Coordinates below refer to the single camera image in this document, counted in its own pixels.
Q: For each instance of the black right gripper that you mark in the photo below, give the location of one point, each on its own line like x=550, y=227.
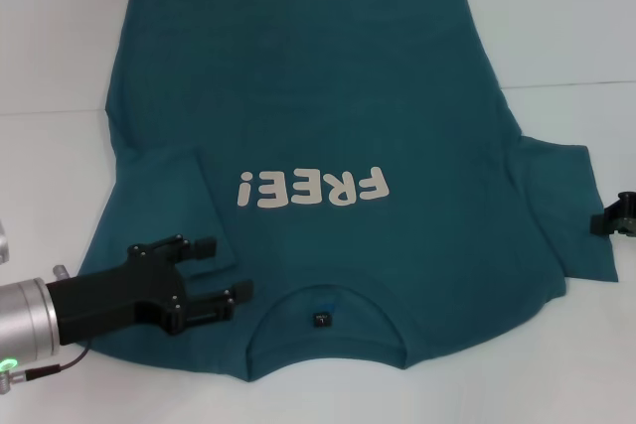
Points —
x=628, y=215

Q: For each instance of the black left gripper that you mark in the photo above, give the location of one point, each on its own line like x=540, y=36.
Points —
x=124, y=295

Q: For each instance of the teal FREE print T-shirt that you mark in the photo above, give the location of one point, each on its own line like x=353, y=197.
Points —
x=318, y=96

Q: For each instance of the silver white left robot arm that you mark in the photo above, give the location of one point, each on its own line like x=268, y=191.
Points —
x=25, y=320

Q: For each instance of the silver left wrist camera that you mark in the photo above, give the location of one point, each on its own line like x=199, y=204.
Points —
x=4, y=242

